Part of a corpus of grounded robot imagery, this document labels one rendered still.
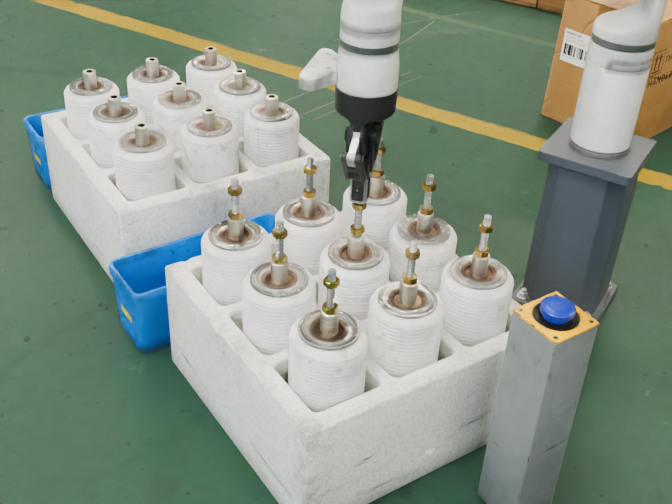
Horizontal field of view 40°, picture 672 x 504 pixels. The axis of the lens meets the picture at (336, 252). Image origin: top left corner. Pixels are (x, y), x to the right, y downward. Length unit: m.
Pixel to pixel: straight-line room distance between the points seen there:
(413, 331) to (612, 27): 0.53
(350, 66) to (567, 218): 0.55
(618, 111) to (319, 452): 0.67
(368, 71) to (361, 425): 0.42
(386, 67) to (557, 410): 0.45
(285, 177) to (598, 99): 0.53
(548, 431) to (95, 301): 0.80
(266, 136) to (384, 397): 0.60
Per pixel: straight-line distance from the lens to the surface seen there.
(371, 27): 1.05
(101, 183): 1.55
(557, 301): 1.07
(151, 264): 1.49
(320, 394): 1.11
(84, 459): 1.32
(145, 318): 1.42
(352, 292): 1.22
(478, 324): 1.22
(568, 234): 1.50
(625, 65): 1.39
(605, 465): 1.36
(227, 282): 1.26
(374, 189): 1.36
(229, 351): 1.20
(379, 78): 1.07
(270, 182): 1.56
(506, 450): 1.18
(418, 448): 1.23
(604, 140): 1.44
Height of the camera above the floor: 0.95
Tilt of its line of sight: 35 degrees down
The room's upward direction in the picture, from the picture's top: 3 degrees clockwise
